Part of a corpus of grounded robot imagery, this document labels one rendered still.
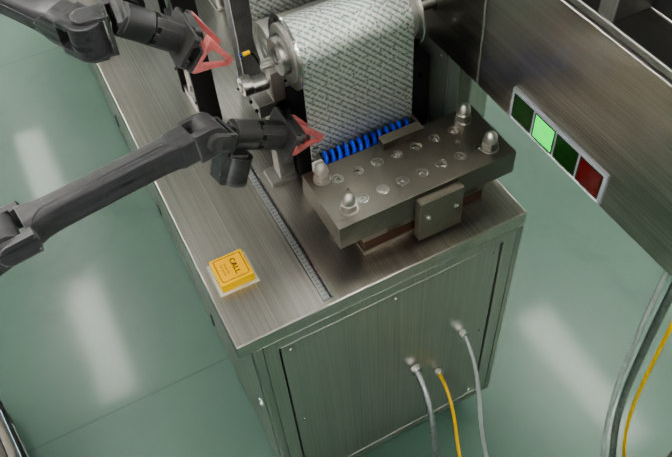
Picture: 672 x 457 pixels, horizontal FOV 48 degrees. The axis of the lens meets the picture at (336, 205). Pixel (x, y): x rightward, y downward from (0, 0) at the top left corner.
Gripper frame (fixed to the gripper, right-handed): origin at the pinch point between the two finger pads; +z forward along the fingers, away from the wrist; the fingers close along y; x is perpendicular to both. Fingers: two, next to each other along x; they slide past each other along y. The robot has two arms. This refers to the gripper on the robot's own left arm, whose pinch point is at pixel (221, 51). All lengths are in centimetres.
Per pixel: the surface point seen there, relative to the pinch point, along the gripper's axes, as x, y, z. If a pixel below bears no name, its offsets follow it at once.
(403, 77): 9.5, 6.5, 35.6
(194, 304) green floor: -110, -44, 70
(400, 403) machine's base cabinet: -65, 32, 79
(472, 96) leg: 6, -7, 75
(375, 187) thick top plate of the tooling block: -8.2, 20.5, 31.9
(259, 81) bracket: -4.3, -1.9, 12.0
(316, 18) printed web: 12.6, 1.9, 12.7
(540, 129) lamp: 20, 35, 41
